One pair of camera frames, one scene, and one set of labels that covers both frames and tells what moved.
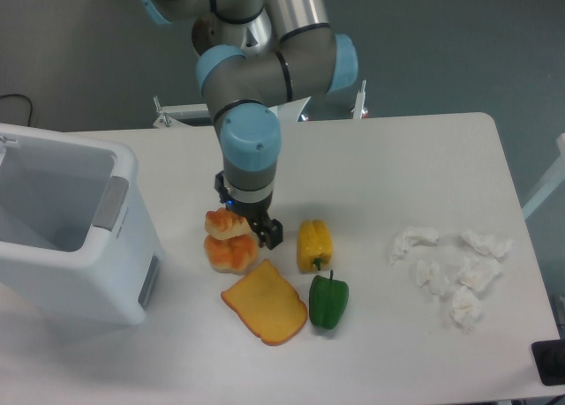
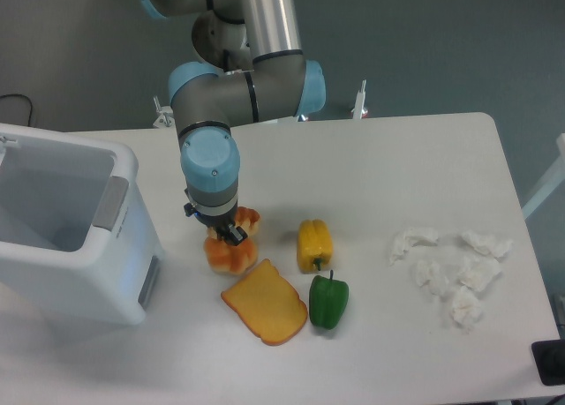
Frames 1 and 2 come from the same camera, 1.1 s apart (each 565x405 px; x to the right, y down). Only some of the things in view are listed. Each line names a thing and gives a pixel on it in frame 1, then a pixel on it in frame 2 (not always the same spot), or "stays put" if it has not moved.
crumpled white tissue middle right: [477, 273] stays put
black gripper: [269, 232] → [219, 223]
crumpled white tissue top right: [486, 245] stays put
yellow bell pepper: [314, 244] stays put
